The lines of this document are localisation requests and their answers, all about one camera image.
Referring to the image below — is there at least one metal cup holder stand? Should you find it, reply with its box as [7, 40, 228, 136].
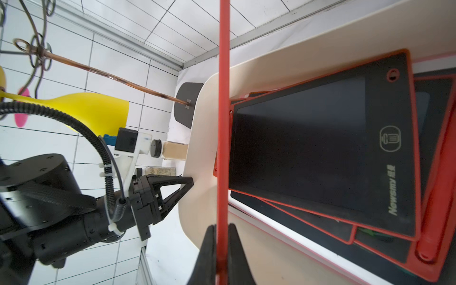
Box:
[1, 1, 203, 129]

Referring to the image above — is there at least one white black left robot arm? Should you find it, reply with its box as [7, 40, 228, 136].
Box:
[1, 101, 194, 285]

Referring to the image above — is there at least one red writing tablet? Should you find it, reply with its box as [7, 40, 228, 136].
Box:
[216, 0, 230, 285]
[230, 68, 456, 285]
[229, 49, 421, 241]

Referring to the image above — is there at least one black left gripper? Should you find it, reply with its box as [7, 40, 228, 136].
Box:
[129, 175, 194, 241]

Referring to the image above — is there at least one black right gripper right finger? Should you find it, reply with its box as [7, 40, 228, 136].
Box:
[228, 223, 256, 285]

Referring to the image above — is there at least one glass jar with beige contents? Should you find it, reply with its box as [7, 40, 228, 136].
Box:
[150, 140, 188, 160]

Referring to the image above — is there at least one pink plastic goblet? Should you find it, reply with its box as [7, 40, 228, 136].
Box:
[14, 88, 30, 128]

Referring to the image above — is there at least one glass jar with grey contents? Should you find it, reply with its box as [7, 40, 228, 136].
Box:
[144, 166, 176, 176]

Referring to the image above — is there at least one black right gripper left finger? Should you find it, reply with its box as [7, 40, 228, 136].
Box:
[187, 225, 216, 285]

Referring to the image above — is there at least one cream plastic storage box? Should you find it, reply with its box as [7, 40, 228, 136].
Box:
[178, 1, 456, 285]

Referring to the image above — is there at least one yellow plastic goblet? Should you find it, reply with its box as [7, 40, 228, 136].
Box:
[1, 70, 129, 136]

